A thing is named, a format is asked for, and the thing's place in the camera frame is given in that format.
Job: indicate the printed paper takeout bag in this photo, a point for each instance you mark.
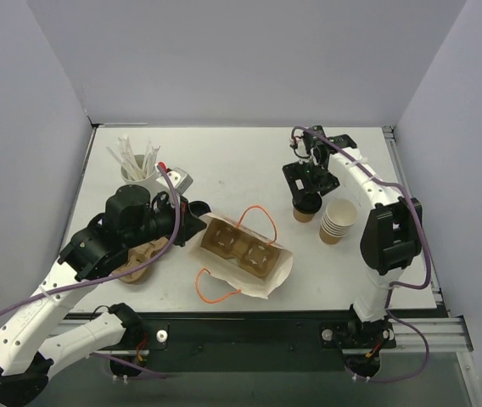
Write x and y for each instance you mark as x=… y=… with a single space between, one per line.
x=239 y=280

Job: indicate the brown paper coffee cup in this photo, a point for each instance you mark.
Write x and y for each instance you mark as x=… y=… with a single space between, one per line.
x=301 y=216

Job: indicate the stack of brown paper cups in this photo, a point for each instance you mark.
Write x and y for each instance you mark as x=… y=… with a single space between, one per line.
x=337 y=219

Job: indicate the stack of black lids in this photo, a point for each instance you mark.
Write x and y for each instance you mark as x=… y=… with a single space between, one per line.
x=199 y=208

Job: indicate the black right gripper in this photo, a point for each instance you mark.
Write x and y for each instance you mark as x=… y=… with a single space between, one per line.
x=305 y=185

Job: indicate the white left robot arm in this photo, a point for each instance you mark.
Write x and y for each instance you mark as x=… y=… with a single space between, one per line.
x=29 y=357

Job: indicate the white straw holder cup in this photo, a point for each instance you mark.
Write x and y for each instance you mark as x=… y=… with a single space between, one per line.
x=147 y=182

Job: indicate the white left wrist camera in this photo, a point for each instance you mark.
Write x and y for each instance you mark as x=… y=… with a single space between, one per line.
x=179 y=178

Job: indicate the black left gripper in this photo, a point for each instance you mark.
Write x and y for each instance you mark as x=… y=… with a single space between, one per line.
x=182 y=225

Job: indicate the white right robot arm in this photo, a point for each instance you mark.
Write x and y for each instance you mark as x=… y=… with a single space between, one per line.
x=393 y=235

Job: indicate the black plastic cup lid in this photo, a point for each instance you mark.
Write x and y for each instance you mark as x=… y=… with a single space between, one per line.
x=310 y=204

